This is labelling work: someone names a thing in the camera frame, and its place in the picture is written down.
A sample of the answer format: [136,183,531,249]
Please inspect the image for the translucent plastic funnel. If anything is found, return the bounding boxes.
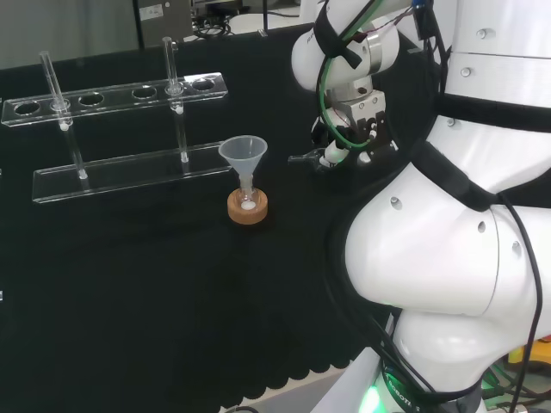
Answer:
[218,135,269,190]

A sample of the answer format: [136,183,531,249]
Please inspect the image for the yellow stop button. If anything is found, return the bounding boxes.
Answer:
[509,337,551,367]

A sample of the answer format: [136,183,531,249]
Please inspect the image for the clear acrylic funnel stand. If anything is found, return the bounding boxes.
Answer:
[0,37,236,205]

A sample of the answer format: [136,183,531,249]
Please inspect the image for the grey metal cabinet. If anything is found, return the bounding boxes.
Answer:
[132,0,195,45]

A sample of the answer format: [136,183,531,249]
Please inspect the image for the black bench cloth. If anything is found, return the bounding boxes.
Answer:
[0,25,436,413]

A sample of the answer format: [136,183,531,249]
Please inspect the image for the cork ring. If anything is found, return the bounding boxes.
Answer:
[226,188,270,225]

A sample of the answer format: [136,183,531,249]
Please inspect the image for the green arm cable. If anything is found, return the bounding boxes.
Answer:
[315,0,391,151]

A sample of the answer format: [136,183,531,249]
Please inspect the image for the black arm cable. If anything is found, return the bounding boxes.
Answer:
[494,191,544,413]

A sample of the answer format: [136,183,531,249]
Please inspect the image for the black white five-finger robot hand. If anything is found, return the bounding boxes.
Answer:
[287,90,399,174]

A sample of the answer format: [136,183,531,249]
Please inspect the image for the clear round-bottom flask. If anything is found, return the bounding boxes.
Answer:
[238,178,260,213]

